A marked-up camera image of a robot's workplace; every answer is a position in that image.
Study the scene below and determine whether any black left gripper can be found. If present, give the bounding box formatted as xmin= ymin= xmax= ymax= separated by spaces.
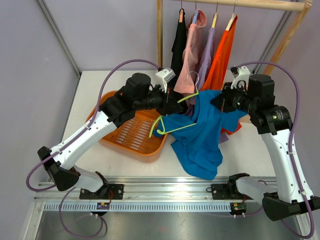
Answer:
xmin=134 ymin=83 xmax=183 ymax=117

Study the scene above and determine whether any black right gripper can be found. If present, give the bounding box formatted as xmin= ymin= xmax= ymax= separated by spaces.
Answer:
xmin=211 ymin=81 xmax=258 ymax=115

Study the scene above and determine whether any green clothes hanger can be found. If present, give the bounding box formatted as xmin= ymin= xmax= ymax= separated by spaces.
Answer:
xmin=148 ymin=86 xmax=199 ymax=138

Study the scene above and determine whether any blue t shirt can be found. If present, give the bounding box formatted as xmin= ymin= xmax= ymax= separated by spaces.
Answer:
xmin=153 ymin=90 xmax=246 ymax=180

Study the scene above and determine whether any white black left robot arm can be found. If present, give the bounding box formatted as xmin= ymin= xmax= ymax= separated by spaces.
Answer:
xmin=37 ymin=68 xmax=183 ymax=199

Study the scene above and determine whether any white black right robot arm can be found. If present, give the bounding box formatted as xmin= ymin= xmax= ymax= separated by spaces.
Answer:
xmin=210 ymin=74 xmax=320 ymax=221

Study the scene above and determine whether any pink t shirt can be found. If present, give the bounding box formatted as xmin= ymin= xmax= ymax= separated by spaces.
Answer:
xmin=174 ymin=9 xmax=207 ymax=94

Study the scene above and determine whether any orange t shirt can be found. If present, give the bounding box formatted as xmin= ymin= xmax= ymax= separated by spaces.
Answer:
xmin=199 ymin=14 xmax=243 ymax=136

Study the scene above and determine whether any purple t shirt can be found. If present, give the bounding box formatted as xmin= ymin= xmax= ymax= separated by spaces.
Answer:
xmin=184 ymin=26 xmax=230 ymax=145

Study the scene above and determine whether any black t shirt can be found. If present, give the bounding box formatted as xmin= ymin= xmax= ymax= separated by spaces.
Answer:
xmin=168 ymin=16 xmax=187 ymax=89

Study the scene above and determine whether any yellow clothes hanger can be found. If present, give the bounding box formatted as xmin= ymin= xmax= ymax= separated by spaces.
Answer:
xmin=211 ymin=0 xmax=219 ymax=29

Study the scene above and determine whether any cream clothes hanger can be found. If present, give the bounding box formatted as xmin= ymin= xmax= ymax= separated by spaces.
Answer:
xmin=225 ymin=0 xmax=238 ymax=31

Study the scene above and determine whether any orange clothes hanger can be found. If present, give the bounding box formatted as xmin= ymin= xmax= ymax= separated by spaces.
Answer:
xmin=178 ymin=1 xmax=185 ymax=23

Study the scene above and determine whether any light blue clothes hanger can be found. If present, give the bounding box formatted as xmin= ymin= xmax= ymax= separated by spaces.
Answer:
xmin=192 ymin=0 xmax=199 ymax=24

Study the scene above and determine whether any orange plastic basket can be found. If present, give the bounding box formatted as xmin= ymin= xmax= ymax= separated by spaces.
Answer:
xmin=86 ymin=90 xmax=169 ymax=164

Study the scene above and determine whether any wooden clothes rack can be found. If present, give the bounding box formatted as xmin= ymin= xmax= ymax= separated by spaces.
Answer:
xmin=155 ymin=0 xmax=313 ymax=74

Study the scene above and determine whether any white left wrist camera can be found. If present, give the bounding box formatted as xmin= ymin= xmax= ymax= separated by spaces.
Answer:
xmin=155 ymin=67 xmax=176 ymax=94

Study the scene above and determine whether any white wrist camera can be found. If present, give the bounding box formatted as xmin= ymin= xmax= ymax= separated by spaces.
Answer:
xmin=155 ymin=67 xmax=176 ymax=94
xmin=230 ymin=66 xmax=251 ymax=89

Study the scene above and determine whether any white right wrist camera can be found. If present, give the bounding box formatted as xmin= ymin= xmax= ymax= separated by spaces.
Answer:
xmin=230 ymin=66 xmax=251 ymax=89

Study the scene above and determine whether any right aluminium frame post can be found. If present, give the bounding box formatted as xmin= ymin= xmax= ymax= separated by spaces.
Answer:
xmin=259 ymin=11 xmax=293 ymax=62

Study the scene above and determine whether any aluminium frame post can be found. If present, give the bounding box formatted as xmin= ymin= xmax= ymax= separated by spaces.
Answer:
xmin=35 ymin=0 xmax=82 ymax=79
xmin=259 ymin=11 xmax=293 ymax=62

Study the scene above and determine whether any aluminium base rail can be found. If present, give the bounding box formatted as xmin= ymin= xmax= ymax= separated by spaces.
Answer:
xmin=33 ymin=177 xmax=253 ymax=213

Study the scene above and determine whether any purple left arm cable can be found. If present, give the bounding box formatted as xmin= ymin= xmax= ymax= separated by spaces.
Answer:
xmin=26 ymin=58 xmax=161 ymax=238

